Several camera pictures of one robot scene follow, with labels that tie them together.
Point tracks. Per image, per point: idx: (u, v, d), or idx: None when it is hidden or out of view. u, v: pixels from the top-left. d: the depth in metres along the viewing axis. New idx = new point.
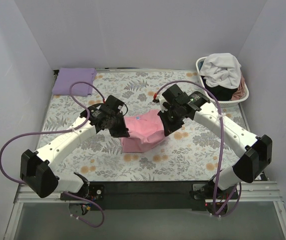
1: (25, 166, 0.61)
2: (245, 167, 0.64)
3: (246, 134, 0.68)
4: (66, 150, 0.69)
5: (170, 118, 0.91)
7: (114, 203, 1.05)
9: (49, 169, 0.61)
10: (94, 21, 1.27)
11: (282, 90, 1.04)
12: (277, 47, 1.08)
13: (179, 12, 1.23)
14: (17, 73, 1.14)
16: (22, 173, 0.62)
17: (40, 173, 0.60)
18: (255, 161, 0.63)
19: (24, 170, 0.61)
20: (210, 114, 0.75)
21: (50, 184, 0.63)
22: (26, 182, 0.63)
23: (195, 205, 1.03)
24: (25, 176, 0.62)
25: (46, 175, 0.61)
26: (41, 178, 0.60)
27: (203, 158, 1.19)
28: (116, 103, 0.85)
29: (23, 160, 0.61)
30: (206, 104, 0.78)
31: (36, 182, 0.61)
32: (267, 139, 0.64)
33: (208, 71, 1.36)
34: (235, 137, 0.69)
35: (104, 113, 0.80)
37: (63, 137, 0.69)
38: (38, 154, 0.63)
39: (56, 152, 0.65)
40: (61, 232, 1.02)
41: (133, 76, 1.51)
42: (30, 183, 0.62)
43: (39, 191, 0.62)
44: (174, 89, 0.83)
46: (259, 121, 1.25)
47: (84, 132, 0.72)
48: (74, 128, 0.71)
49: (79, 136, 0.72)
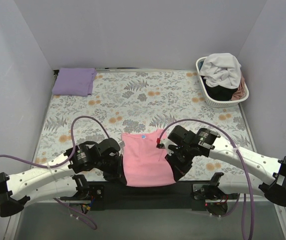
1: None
2: (279, 196, 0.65)
3: (267, 161, 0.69)
4: (37, 184, 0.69)
5: (182, 159, 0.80)
7: (115, 203, 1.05)
9: (8, 202, 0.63)
10: (94, 21, 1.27)
11: (282, 90, 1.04)
12: (277, 47, 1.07)
13: (179, 12, 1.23)
14: (17, 74, 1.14)
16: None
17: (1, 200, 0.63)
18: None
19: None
20: (225, 149, 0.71)
21: (10, 211, 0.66)
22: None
23: (195, 205, 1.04)
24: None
25: (6, 205, 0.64)
26: (0, 206, 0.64)
27: (203, 158, 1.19)
28: (108, 147, 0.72)
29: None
30: (218, 139, 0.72)
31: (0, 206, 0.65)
32: None
33: (208, 71, 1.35)
34: (258, 167, 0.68)
35: (90, 157, 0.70)
37: (38, 172, 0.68)
38: (7, 182, 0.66)
39: (22, 185, 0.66)
40: (61, 232, 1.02)
41: (133, 77, 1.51)
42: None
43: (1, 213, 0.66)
44: (180, 129, 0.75)
46: (259, 121, 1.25)
47: (59, 172, 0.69)
48: (50, 166, 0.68)
49: (53, 176, 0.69)
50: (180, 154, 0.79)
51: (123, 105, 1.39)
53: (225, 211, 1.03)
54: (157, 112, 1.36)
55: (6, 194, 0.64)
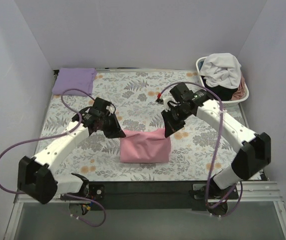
1: (23, 172, 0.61)
2: (242, 162, 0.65)
3: (244, 130, 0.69)
4: (64, 153, 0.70)
5: (175, 116, 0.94)
7: (115, 203, 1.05)
9: (49, 172, 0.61)
10: (94, 21, 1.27)
11: (282, 90, 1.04)
12: (277, 47, 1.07)
13: (179, 12, 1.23)
14: (17, 74, 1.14)
16: (20, 182, 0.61)
17: (40, 176, 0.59)
18: (251, 157, 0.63)
19: (22, 178, 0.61)
20: (212, 110, 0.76)
21: (49, 188, 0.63)
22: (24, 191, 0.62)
23: (195, 205, 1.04)
24: (23, 185, 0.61)
25: (47, 179, 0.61)
26: (41, 182, 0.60)
27: (203, 158, 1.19)
28: (104, 104, 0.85)
29: (21, 168, 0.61)
30: (210, 102, 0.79)
31: (37, 188, 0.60)
32: (266, 137, 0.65)
33: (208, 71, 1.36)
34: (233, 132, 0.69)
35: (94, 115, 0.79)
37: (60, 139, 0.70)
38: (36, 159, 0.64)
39: (54, 155, 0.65)
40: (61, 232, 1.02)
41: (133, 76, 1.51)
42: (29, 190, 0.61)
43: (39, 197, 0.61)
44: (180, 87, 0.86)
46: (259, 121, 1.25)
47: (79, 133, 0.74)
48: (69, 131, 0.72)
49: (74, 139, 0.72)
50: (175, 112, 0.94)
51: (123, 105, 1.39)
53: (226, 211, 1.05)
54: (157, 112, 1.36)
55: (44, 168, 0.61)
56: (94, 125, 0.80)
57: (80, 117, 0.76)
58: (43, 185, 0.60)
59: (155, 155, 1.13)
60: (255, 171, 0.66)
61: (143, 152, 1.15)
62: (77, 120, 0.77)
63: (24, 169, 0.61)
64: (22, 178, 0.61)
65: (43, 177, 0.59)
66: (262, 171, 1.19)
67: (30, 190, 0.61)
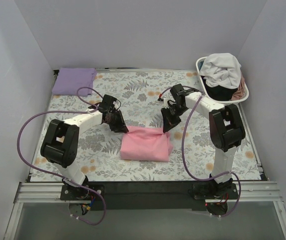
1: (52, 132, 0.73)
2: (214, 129, 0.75)
3: (216, 104, 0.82)
4: (84, 126, 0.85)
5: (173, 112, 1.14)
7: (114, 203, 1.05)
9: (76, 131, 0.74)
10: (94, 21, 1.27)
11: (282, 90, 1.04)
12: (277, 47, 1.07)
13: (179, 13, 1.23)
14: (18, 73, 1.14)
16: (46, 142, 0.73)
17: (70, 133, 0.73)
18: (219, 120, 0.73)
19: (51, 137, 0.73)
20: (195, 95, 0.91)
21: (73, 147, 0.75)
22: (47, 150, 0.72)
23: (196, 205, 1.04)
24: (49, 144, 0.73)
25: (74, 137, 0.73)
26: (70, 137, 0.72)
27: (203, 158, 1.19)
28: (111, 99, 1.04)
29: (50, 128, 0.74)
30: (196, 92, 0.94)
31: (64, 145, 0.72)
32: (234, 107, 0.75)
33: (208, 71, 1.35)
34: (207, 106, 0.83)
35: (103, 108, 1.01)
37: (82, 115, 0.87)
38: (66, 122, 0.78)
39: (79, 122, 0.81)
40: (61, 232, 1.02)
41: (133, 76, 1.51)
42: (55, 148, 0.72)
43: (63, 153, 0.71)
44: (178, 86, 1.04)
46: (258, 121, 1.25)
47: (96, 115, 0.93)
48: (89, 112, 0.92)
49: (93, 118, 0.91)
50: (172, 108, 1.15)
51: (123, 105, 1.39)
53: (226, 211, 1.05)
54: (157, 112, 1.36)
55: (72, 127, 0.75)
56: (104, 116, 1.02)
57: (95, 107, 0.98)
58: (70, 142, 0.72)
59: (155, 147, 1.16)
60: (229, 137, 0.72)
61: (144, 146, 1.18)
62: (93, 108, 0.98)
63: (54, 128, 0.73)
64: (49, 137, 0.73)
65: (73, 134, 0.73)
66: (262, 171, 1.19)
67: (56, 148, 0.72)
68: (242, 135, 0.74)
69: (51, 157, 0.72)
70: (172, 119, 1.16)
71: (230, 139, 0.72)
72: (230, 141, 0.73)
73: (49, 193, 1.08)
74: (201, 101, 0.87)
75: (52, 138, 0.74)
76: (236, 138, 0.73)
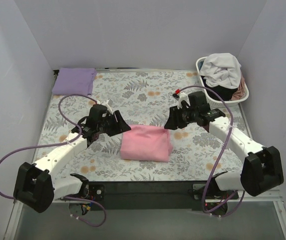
1: (22, 179, 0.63)
2: (250, 177, 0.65)
3: (251, 143, 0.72)
4: (62, 161, 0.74)
5: (184, 117, 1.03)
7: (114, 203, 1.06)
9: (48, 178, 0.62)
10: (94, 21, 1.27)
11: (282, 90, 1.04)
12: (278, 47, 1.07)
13: (179, 12, 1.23)
14: (17, 74, 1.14)
16: (17, 189, 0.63)
17: (40, 182, 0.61)
18: (258, 168, 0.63)
19: (21, 183, 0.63)
20: (222, 125, 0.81)
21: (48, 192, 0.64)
22: (20, 197, 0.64)
23: (195, 205, 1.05)
24: (20, 191, 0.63)
25: (46, 185, 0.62)
26: (41, 187, 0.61)
27: (203, 158, 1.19)
28: (99, 113, 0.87)
29: (20, 174, 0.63)
30: (224, 118, 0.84)
31: (36, 193, 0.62)
32: (273, 150, 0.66)
33: (208, 71, 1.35)
34: (240, 144, 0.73)
35: (92, 128, 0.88)
37: (59, 149, 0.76)
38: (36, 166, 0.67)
39: (54, 162, 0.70)
40: (61, 232, 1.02)
41: (133, 76, 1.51)
42: (27, 196, 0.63)
43: (36, 202, 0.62)
44: (199, 99, 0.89)
46: (259, 121, 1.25)
47: (78, 144, 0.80)
48: (69, 141, 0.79)
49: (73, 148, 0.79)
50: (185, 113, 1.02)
51: (123, 105, 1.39)
53: (226, 211, 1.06)
54: (157, 112, 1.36)
55: (44, 174, 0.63)
56: (91, 137, 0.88)
57: (79, 129, 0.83)
58: (42, 191, 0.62)
59: (155, 147, 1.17)
60: (265, 186, 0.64)
61: (144, 146, 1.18)
62: (77, 131, 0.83)
63: (23, 175, 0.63)
64: (20, 183, 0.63)
65: (43, 183, 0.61)
66: None
67: (28, 195, 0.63)
68: (279, 180, 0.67)
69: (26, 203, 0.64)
70: (180, 123, 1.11)
71: (266, 187, 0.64)
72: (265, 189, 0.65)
73: None
74: (233, 136, 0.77)
75: (23, 184, 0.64)
76: (272, 185, 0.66)
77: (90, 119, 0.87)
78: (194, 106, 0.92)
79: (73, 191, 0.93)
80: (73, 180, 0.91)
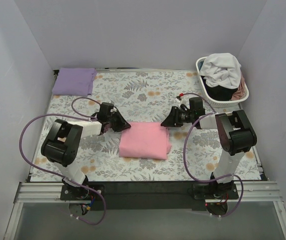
1: (56, 131, 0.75)
2: (222, 130, 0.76)
3: None
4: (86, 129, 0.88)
5: (183, 117, 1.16)
7: (115, 202, 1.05)
9: (80, 130, 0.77)
10: (94, 21, 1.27)
11: (282, 90, 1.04)
12: (277, 47, 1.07)
13: (179, 12, 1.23)
14: (18, 73, 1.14)
16: (48, 139, 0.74)
17: (74, 133, 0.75)
18: (226, 120, 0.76)
19: (53, 135, 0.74)
20: None
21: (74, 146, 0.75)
22: (47, 147, 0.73)
23: (195, 205, 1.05)
24: (50, 141, 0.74)
25: (77, 137, 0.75)
26: (74, 136, 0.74)
27: (203, 158, 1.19)
28: (108, 107, 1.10)
29: (55, 126, 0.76)
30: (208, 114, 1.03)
31: (67, 143, 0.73)
32: (241, 112, 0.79)
33: (208, 71, 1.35)
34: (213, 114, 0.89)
35: (102, 119, 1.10)
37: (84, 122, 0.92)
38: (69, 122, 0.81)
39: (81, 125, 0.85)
40: (61, 232, 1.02)
41: (133, 76, 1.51)
42: (56, 147, 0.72)
43: (65, 152, 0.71)
44: (197, 103, 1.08)
46: (258, 121, 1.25)
47: (97, 125, 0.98)
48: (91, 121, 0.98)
49: (93, 126, 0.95)
50: (185, 113, 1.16)
51: (123, 105, 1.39)
53: (225, 211, 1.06)
54: (157, 112, 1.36)
55: (76, 126, 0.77)
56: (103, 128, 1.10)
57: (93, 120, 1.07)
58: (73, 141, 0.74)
59: (155, 146, 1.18)
60: (238, 139, 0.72)
61: (144, 145, 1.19)
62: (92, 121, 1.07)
63: (57, 127, 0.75)
64: (53, 134, 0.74)
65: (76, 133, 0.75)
66: (262, 171, 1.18)
67: (57, 146, 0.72)
68: (252, 140, 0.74)
69: (52, 156, 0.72)
70: (178, 123, 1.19)
71: (238, 142, 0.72)
72: (238, 143, 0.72)
73: (49, 193, 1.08)
74: None
75: (55, 136, 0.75)
76: (246, 142, 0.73)
77: (101, 113, 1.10)
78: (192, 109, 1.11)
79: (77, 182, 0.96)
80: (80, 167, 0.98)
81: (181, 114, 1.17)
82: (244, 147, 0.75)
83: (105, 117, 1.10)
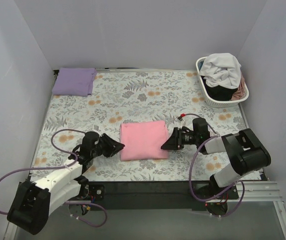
1: (21, 197, 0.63)
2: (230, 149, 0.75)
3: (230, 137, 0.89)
4: (59, 184, 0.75)
5: (187, 139, 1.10)
7: (115, 202, 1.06)
9: (48, 195, 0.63)
10: (94, 21, 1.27)
11: (282, 90, 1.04)
12: (278, 47, 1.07)
13: (179, 12, 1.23)
14: (17, 74, 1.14)
16: (14, 208, 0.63)
17: (39, 201, 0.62)
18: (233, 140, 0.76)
19: (18, 203, 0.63)
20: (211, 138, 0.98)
21: (45, 211, 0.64)
22: (13, 217, 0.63)
23: (195, 205, 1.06)
24: (16, 210, 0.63)
25: (43, 205, 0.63)
26: (40, 205, 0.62)
27: (203, 158, 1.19)
28: (92, 141, 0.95)
29: (20, 191, 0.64)
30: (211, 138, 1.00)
31: (33, 213, 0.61)
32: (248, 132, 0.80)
33: (208, 71, 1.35)
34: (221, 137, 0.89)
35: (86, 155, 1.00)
37: (58, 171, 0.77)
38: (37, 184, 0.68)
39: (53, 183, 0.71)
40: (62, 232, 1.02)
41: (133, 76, 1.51)
42: (22, 216, 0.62)
43: (32, 221, 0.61)
44: (202, 126, 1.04)
46: (258, 121, 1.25)
47: (75, 168, 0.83)
48: (66, 166, 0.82)
49: (71, 172, 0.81)
50: (189, 134, 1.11)
51: (123, 105, 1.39)
53: (225, 211, 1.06)
54: (157, 112, 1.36)
55: (45, 191, 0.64)
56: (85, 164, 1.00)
57: (75, 156, 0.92)
58: (39, 210, 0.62)
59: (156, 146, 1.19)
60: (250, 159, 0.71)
61: (144, 146, 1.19)
62: (73, 157, 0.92)
63: (22, 193, 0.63)
64: (18, 202, 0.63)
65: (42, 202, 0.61)
66: (262, 171, 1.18)
67: (22, 216, 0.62)
68: (265, 159, 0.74)
69: (20, 224, 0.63)
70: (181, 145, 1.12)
71: (253, 164, 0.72)
72: (250, 163, 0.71)
73: None
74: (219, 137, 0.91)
75: (21, 204, 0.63)
76: (258, 162, 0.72)
77: (84, 147, 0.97)
78: (196, 131, 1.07)
79: (73, 194, 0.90)
80: (72, 184, 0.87)
81: (185, 136, 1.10)
82: (257, 167, 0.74)
83: (88, 150, 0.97)
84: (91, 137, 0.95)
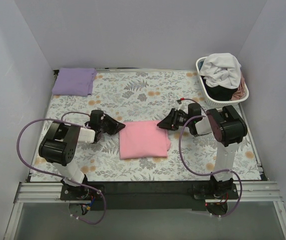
1: (54, 131, 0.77)
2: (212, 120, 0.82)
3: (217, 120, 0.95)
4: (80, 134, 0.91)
5: (181, 120, 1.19)
7: (115, 202, 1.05)
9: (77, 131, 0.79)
10: (94, 21, 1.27)
11: (281, 90, 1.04)
12: (277, 48, 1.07)
13: (179, 13, 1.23)
14: (18, 73, 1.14)
16: (46, 139, 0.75)
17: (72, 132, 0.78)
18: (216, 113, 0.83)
19: (52, 135, 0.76)
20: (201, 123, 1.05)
21: (72, 146, 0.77)
22: (45, 146, 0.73)
23: (195, 205, 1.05)
24: (49, 140, 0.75)
25: (73, 137, 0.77)
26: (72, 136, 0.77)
27: (203, 158, 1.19)
28: (99, 115, 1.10)
29: (52, 127, 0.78)
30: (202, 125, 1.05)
31: (66, 142, 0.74)
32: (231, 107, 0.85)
33: (208, 71, 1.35)
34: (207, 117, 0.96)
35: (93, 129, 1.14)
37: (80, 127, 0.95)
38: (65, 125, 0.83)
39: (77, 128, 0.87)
40: (62, 232, 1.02)
41: (133, 76, 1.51)
42: (55, 146, 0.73)
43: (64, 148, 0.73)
44: (196, 111, 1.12)
46: (258, 121, 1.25)
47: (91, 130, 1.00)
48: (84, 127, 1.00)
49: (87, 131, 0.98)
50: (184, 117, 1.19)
51: (123, 105, 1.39)
53: (226, 211, 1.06)
54: (157, 112, 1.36)
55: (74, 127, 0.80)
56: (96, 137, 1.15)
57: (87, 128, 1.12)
58: (71, 139, 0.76)
59: (156, 146, 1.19)
60: (229, 128, 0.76)
61: (144, 145, 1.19)
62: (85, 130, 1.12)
63: (55, 128, 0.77)
64: (51, 134, 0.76)
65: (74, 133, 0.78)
66: (262, 171, 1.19)
67: (55, 146, 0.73)
68: (243, 130, 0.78)
69: (50, 154, 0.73)
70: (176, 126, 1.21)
71: (229, 132, 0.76)
72: (230, 131, 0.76)
73: (49, 193, 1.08)
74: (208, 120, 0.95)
75: (53, 137, 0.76)
76: (238, 131, 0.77)
77: (91, 122, 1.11)
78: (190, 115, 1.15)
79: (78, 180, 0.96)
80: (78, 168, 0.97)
81: (180, 118, 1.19)
82: (237, 137, 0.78)
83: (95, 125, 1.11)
84: (98, 113, 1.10)
